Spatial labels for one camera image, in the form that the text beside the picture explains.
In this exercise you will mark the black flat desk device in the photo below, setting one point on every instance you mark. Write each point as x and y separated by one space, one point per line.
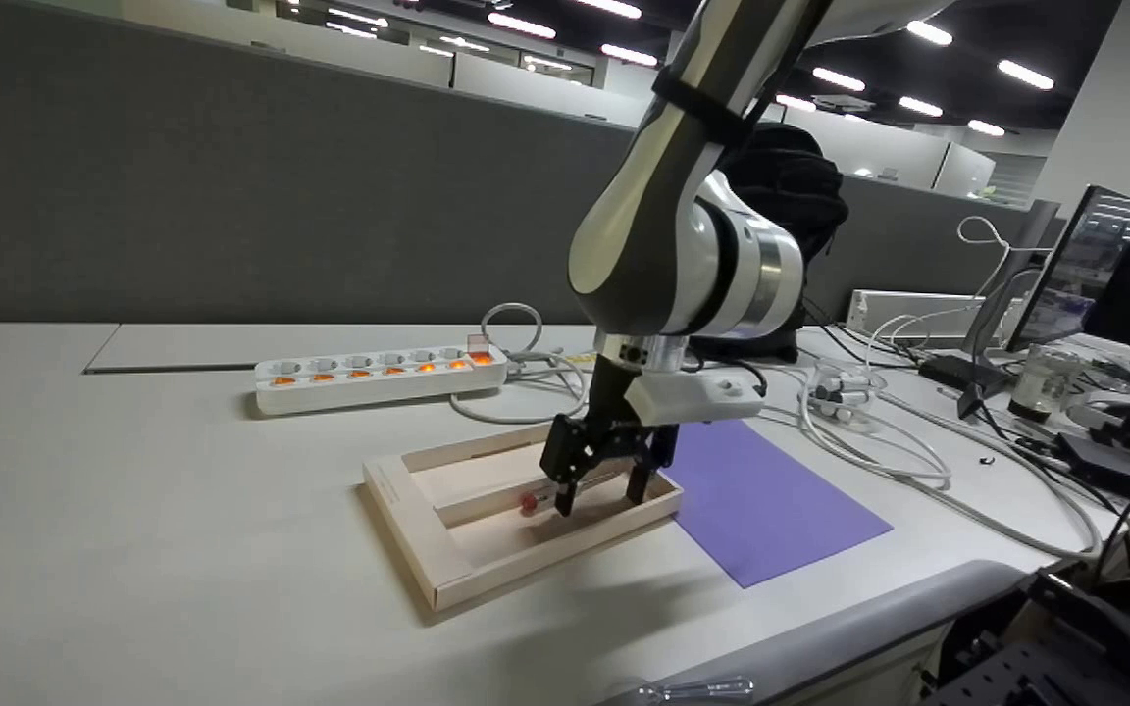
1115 455

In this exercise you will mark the small clear plastic device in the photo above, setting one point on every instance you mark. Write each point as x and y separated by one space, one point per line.
842 393

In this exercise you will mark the white power strip orange switches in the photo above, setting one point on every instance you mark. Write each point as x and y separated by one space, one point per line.
382 381

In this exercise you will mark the purple paper sheet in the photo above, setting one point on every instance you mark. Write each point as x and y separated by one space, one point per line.
787 511

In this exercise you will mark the light wooden divided tray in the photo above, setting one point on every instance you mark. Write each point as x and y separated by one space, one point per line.
461 513

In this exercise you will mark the black computer monitor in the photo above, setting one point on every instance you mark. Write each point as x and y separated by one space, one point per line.
1082 266

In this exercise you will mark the black monitor stand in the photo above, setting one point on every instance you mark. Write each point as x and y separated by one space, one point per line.
971 374

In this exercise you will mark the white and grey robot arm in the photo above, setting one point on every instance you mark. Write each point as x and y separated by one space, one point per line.
668 219

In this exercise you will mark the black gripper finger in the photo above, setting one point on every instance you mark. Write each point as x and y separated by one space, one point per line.
567 472
654 464

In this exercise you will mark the black equipment rack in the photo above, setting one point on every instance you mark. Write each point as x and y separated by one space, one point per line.
1076 651

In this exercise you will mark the grey office partition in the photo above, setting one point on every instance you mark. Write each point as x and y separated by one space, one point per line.
266 180

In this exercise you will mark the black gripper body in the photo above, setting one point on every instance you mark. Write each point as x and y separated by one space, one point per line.
611 405

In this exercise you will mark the ceiling light strip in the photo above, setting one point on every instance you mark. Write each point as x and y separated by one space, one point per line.
1027 74
921 108
934 32
631 56
524 26
987 125
839 78

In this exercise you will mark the white rectangular box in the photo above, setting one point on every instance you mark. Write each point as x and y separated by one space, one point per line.
912 315

